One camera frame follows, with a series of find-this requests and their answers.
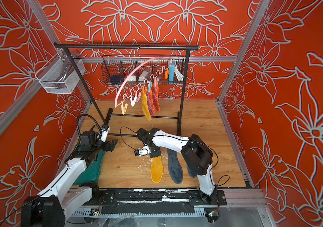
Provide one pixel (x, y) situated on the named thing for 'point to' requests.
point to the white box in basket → (132, 78)
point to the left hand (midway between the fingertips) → (108, 136)
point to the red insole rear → (156, 90)
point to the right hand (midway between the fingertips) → (152, 150)
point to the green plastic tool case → (92, 173)
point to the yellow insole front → (156, 170)
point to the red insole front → (150, 102)
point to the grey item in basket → (145, 74)
